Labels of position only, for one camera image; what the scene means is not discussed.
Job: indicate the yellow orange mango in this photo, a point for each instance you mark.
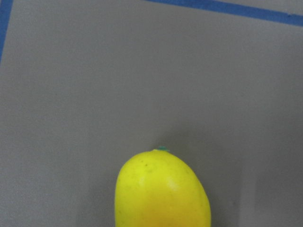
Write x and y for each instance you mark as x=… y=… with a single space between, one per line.
x=157 y=189

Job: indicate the brown paper table mat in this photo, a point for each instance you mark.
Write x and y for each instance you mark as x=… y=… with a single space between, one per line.
x=86 y=84

